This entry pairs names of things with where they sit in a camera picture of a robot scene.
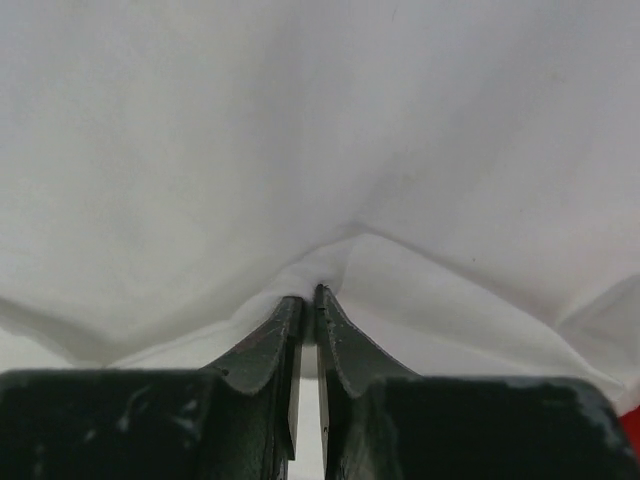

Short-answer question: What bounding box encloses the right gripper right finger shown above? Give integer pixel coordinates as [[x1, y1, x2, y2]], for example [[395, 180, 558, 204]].
[[314, 285, 639, 479]]

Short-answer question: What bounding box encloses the white t shirt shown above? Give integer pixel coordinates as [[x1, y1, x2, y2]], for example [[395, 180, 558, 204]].
[[1, 1, 639, 412]]

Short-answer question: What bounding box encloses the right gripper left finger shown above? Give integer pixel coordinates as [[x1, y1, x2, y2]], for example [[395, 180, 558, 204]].
[[1, 297, 304, 479]]

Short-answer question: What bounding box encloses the red plastic bin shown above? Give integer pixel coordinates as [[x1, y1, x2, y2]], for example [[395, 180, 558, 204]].
[[618, 403, 640, 457]]

